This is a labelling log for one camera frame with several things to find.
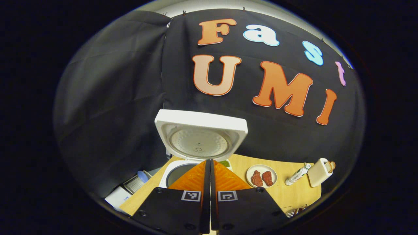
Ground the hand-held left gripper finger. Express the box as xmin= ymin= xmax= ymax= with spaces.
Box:
xmin=132 ymin=159 xmax=211 ymax=235
xmin=211 ymin=159 xmax=289 ymax=234

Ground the white rice cooker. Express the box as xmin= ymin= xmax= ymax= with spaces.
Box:
xmin=154 ymin=109 xmax=249 ymax=189

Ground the metal wire chopstick holder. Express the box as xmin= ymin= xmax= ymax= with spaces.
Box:
xmin=286 ymin=204 xmax=307 ymax=218

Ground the cream round plate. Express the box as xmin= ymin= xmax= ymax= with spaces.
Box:
xmin=246 ymin=164 xmax=278 ymax=189

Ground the white mesh basket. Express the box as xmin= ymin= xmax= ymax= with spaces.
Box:
xmin=123 ymin=175 xmax=152 ymax=195

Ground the black backdrop cloth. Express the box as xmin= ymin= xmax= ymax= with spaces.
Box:
xmin=162 ymin=8 xmax=364 ymax=196

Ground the white drink bottle green cap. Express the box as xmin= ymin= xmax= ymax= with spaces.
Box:
xmin=285 ymin=163 xmax=312 ymax=186

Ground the cream white toaster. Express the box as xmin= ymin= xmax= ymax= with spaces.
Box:
xmin=307 ymin=158 xmax=333 ymax=188

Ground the plain black side cloth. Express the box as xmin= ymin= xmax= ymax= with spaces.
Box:
xmin=54 ymin=10 xmax=172 ymax=199

